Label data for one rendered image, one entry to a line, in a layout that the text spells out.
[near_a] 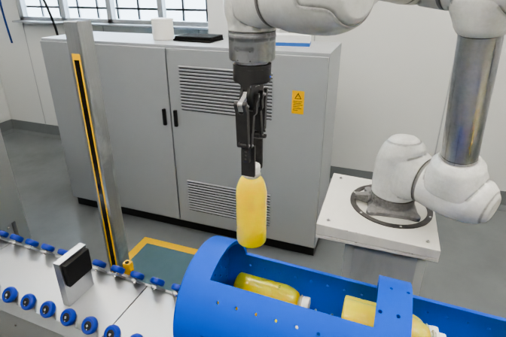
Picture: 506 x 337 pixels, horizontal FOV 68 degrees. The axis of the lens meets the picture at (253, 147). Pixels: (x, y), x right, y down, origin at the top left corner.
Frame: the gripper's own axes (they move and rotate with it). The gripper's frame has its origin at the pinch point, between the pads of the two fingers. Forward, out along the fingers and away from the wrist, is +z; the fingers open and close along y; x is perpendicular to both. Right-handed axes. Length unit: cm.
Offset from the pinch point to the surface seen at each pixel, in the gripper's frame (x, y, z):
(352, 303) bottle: 24.4, 5.5, 27.4
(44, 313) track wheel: -56, 16, 50
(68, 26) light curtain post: -71, -25, -22
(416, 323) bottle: 37.1, 5.9, 27.7
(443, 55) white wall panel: 59, -278, 18
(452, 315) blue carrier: 46, -8, 36
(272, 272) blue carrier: 2.5, -8.1, 37.4
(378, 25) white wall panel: 6, -276, -3
